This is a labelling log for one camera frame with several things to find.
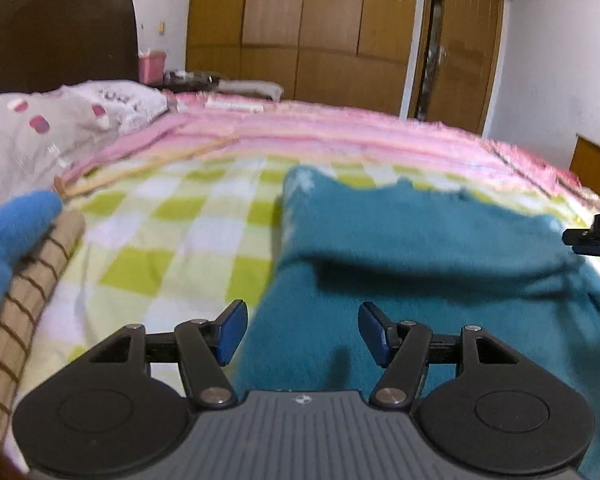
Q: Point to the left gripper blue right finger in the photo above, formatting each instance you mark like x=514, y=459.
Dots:
x=401, y=350

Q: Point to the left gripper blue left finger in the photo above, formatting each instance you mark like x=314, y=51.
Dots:
x=204, y=348

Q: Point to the teal fuzzy flower sweater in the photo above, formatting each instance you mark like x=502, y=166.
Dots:
x=443, y=259

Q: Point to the wooden side desk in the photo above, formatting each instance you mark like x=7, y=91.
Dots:
x=585, y=163

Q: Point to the green white checked plastic sheet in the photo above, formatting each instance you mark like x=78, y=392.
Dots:
x=182, y=241

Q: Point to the beige brown checked folded cloth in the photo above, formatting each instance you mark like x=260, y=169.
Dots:
x=29, y=292

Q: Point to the pink striped bedspread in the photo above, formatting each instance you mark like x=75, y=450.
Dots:
x=322, y=133

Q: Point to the bright blue folded knitwear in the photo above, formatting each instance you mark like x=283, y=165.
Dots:
x=23, y=222

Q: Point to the white paper box on bed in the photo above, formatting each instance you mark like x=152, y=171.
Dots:
x=237, y=106

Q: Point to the grey cushion on nightstand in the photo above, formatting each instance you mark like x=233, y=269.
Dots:
x=266, y=89

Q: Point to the brown wooden door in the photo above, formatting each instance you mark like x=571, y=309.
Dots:
x=458, y=56

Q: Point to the grey pillow with pink dots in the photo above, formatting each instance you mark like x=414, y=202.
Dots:
x=42, y=135

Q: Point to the pink plastic basket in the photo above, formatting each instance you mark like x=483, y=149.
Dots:
x=151, y=66

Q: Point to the brown wooden wardrobe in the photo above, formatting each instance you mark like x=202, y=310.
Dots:
x=336, y=52

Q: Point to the dark wooden headboard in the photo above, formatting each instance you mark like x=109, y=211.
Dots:
x=45, y=44

